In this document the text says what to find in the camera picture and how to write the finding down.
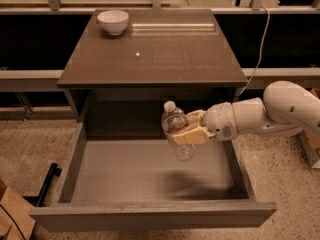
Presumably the white ceramic bowl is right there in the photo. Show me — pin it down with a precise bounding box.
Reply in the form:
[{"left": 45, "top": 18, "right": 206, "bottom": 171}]
[{"left": 97, "top": 10, "right": 129, "bottom": 35}]

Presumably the white cable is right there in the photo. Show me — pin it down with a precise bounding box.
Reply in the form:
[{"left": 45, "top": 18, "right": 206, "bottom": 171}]
[{"left": 239, "top": 5, "right": 272, "bottom": 97}]

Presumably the grey horizontal rail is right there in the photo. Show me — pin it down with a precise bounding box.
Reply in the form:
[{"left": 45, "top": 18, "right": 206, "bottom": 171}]
[{"left": 0, "top": 67, "right": 320, "bottom": 92}]

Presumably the wooden box right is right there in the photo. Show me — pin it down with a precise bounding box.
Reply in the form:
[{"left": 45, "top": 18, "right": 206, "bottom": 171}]
[{"left": 298, "top": 87, "right": 320, "bottom": 170}]

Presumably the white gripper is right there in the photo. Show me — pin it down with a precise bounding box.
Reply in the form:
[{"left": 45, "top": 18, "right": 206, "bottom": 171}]
[{"left": 171, "top": 102, "right": 238, "bottom": 145}]

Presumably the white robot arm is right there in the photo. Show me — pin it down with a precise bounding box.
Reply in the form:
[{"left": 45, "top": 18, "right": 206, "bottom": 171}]
[{"left": 172, "top": 81, "right": 320, "bottom": 145}]

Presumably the brown cardboard box left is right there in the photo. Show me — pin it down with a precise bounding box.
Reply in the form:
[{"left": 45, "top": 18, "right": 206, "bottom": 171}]
[{"left": 0, "top": 179, "right": 35, "bottom": 240}]

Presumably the clear plastic water bottle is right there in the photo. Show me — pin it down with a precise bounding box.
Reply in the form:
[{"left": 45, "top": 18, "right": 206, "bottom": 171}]
[{"left": 161, "top": 101, "right": 195, "bottom": 162}]

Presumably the black metal bar stand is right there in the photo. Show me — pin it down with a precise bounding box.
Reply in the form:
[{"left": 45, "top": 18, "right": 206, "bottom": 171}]
[{"left": 24, "top": 163, "right": 62, "bottom": 207}]

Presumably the grey cabinet with counter top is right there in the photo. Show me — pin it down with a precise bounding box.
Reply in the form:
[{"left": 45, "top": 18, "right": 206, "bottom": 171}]
[{"left": 58, "top": 10, "right": 247, "bottom": 139}]

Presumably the open grey top drawer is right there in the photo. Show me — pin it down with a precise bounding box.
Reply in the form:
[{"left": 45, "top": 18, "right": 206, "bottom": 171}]
[{"left": 29, "top": 89, "right": 278, "bottom": 233}]

